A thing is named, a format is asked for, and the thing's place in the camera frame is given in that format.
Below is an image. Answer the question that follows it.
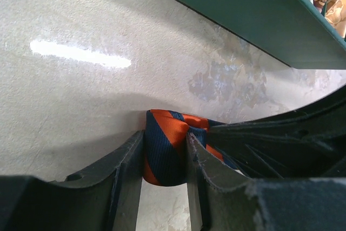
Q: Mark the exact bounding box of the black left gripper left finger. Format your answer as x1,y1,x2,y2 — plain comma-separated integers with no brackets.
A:
1,131,144,230

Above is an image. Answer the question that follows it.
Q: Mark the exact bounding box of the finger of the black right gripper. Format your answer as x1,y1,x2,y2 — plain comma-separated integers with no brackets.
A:
209,85,345,134
207,117,345,179

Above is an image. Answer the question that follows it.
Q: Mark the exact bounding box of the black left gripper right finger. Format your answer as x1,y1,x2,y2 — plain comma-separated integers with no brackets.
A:
186,134,345,230

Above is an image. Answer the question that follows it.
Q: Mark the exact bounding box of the orange navy striped tie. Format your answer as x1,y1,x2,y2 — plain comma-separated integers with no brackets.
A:
143,109,237,187

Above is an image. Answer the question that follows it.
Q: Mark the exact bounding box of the rolled gold tie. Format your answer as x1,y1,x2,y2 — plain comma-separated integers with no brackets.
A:
324,0,345,38

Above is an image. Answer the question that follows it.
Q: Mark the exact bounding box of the green compartment organizer box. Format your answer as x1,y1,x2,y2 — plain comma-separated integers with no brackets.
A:
178,0,345,70

